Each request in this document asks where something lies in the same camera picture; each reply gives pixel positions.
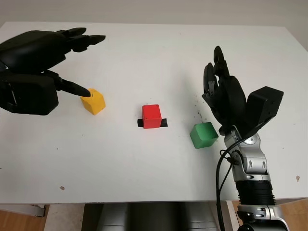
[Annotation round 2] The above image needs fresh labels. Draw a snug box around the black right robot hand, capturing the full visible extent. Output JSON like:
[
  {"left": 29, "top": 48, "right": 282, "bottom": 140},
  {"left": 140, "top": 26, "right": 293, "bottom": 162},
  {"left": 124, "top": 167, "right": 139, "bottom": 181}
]
[{"left": 201, "top": 45, "right": 248, "bottom": 136}]

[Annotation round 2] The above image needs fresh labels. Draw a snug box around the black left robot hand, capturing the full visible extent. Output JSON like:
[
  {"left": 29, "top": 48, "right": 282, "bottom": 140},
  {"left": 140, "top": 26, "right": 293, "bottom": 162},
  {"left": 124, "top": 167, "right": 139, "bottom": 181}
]
[{"left": 0, "top": 27, "right": 106, "bottom": 98}]

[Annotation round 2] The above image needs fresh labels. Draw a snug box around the green cube block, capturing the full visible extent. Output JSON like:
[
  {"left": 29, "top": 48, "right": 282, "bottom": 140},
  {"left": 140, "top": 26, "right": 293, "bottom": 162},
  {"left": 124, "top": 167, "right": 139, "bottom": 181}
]
[{"left": 189, "top": 122, "right": 219, "bottom": 149}]

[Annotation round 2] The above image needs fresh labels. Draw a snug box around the red cube block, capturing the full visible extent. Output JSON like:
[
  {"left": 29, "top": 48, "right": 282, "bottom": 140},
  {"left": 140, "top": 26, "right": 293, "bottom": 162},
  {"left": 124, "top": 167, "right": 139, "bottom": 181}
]
[{"left": 141, "top": 104, "right": 162, "bottom": 129}]

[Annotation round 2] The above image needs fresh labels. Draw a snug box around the yellow cube block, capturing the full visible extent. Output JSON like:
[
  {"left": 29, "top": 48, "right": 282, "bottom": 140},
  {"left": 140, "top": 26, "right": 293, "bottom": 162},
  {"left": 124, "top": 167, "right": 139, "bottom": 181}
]
[{"left": 80, "top": 88, "right": 106, "bottom": 116}]

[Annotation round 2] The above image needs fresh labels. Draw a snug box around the black tape strip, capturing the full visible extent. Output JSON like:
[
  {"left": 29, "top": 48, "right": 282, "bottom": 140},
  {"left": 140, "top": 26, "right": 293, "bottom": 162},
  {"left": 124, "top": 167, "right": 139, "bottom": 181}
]
[{"left": 137, "top": 118, "right": 168, "bottom": 128}]

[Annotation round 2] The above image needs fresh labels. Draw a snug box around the white table leg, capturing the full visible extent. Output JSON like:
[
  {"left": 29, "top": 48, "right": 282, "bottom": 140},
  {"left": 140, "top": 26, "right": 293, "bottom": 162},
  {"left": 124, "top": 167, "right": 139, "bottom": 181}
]
[
  {"left": 225, "top": 201, "right": 241, "bottom": 231},
  {"left": 45, "top": 204, "right": 85, "bottom": 231}
]

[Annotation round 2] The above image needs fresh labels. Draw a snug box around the grey robot torso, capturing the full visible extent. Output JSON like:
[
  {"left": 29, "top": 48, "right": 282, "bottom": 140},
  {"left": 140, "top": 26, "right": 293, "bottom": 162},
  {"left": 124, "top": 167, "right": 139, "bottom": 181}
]
[{"left": 81, "top": 203, "right": 218, "bottom": 231}]

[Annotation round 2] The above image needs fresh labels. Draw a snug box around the white table crossbar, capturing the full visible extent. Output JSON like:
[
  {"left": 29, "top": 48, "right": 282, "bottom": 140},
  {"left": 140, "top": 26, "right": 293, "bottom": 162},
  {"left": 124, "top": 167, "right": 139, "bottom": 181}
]
[{"left": 0, "top": 204, "right": 46, "bottom": 217}]

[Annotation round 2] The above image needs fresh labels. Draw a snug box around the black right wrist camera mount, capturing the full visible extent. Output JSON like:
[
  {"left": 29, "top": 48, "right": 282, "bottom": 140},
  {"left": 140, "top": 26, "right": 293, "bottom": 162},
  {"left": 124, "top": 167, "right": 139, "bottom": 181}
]
[{"left": 245, "top": 86, "right": 284, "bottom": 136}]

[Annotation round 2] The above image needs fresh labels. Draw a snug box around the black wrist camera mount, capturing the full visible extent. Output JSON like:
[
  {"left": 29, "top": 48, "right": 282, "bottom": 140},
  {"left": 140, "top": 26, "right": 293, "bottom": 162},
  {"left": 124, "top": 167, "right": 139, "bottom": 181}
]
[
  {"left": 245, "top": 86, "right": 284, "bottom": 136},
  {"left": 0, "top": 73, "right": 59, "bottom": 116}
]

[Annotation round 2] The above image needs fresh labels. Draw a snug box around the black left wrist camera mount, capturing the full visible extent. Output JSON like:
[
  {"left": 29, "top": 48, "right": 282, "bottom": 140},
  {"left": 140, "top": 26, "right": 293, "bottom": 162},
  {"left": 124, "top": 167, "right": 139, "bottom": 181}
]
[{"left": 0, "top": 73, "right": 59, "bottom": 116}]

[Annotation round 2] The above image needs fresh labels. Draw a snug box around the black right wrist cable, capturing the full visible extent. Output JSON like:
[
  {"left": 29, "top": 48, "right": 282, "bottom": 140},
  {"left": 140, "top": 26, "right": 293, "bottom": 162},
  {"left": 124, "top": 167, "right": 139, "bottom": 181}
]
[{"left": 216, "top": 120, "right": 263, "bottom": 231}]

